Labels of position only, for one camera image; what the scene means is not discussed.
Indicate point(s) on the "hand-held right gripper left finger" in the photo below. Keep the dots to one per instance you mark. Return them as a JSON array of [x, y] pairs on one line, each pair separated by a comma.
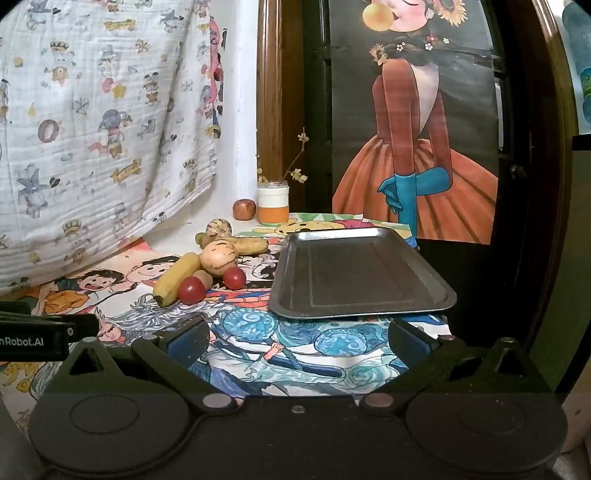
[[187, 344]]

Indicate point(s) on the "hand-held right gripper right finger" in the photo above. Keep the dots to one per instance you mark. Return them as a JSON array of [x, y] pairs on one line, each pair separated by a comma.
[[411, 344]]

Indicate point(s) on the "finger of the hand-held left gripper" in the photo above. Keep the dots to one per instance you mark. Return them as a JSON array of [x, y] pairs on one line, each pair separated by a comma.
[[85, 327]]

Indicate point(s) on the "red round fruit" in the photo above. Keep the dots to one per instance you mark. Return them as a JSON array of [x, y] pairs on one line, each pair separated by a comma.
[[191, 290], [234, 278]]

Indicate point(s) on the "bright yellow banana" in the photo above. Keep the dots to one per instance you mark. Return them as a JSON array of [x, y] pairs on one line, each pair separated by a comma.
[[178, 279]]

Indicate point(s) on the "metal tray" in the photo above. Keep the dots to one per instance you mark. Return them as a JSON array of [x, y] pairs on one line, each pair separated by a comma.
[[360, 277]]

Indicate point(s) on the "brown spotted banana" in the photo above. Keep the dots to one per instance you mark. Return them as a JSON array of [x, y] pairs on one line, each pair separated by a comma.
[[251, 245]]

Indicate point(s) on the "small brown fruit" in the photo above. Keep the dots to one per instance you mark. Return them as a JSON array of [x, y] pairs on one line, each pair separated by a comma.
[[204, 278]]

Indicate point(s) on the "large striped pepino melon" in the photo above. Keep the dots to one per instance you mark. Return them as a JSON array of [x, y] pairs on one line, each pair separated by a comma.
[[218, 257]]

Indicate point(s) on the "comic drawing table cover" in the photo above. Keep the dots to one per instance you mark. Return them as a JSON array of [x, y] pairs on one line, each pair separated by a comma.
[[286, 341]]

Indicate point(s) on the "small striped pepino melon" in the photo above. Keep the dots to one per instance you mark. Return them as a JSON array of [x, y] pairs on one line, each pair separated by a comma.
[[219, 227]]

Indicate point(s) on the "red apple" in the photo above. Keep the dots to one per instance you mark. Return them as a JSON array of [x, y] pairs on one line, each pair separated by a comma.
[[244, 209]]

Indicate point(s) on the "bear painting sheet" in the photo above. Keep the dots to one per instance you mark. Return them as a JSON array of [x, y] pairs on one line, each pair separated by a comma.
[[318, 225]]

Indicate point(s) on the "white and orange jar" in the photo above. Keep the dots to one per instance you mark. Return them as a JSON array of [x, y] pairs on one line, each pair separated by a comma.
[[273, 203]]

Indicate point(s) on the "printed blanket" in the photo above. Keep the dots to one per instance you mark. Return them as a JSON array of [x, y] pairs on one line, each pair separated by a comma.
[[92, 138]]

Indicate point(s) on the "dried yellow flower twig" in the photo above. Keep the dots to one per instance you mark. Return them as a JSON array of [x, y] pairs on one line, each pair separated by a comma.
[[298, 159]]

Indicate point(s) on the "wall poster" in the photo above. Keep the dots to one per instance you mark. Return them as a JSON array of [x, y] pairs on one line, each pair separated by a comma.
[[415, 161]]

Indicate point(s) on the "wooden door frame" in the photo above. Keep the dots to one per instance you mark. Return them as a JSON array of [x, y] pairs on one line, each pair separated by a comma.
[[272, 92]]

